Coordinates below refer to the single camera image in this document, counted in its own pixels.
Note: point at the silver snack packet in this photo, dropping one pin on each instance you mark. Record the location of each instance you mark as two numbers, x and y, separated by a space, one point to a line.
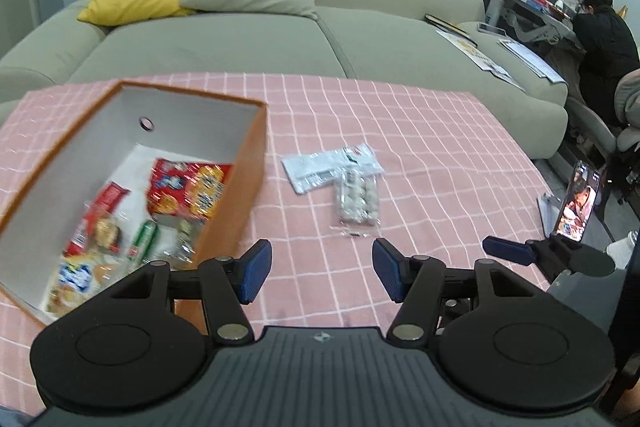
186 244

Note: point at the grey office chair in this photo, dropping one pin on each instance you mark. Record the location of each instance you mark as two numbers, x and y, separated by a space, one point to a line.
630 97

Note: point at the smartphone on stand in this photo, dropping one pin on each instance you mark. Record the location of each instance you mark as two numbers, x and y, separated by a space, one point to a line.
575 202

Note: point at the clear packet of white balls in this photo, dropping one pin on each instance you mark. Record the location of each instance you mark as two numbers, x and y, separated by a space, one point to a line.
357 202

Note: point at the long red snack packet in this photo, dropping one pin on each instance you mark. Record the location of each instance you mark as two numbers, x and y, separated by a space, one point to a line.
102 202

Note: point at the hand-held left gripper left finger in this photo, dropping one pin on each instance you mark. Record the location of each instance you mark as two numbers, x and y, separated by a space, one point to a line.
255 272

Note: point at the green snack packet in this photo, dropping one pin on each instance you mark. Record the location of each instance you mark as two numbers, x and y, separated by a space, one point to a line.
145 239

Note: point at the large red snack bag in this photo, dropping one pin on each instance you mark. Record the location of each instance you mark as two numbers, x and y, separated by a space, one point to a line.
190 187

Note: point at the white paper booklet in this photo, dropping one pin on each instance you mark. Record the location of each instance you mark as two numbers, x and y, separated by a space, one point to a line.
532 59

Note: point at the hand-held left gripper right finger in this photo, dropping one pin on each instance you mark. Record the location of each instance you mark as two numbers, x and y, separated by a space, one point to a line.
390 269

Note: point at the white printed snack packet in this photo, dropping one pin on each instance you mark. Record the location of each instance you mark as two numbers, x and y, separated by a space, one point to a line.
310 169

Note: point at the white tablet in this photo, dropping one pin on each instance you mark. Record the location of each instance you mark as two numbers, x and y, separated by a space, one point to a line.
490 28

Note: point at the open magazine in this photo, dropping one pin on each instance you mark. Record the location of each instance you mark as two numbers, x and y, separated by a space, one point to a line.
475 54

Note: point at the orange cardboard box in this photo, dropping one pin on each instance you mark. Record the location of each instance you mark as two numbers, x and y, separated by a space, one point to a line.
252 167

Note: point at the blue and yellow snack bag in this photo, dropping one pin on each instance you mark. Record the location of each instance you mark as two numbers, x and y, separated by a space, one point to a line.
75 282

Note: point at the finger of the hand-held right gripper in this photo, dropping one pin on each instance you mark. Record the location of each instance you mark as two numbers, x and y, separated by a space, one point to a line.
505 249

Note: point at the pink checked tablecloth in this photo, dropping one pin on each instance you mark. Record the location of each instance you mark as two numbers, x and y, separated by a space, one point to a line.
400 132

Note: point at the white shoe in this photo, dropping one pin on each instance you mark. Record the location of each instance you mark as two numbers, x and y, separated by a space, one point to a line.
622 249

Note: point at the dark hardcover book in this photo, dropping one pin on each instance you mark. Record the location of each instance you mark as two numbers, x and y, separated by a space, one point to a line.
447 24

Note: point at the beige sofa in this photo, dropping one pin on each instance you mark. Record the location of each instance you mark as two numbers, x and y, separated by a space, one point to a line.
225 52

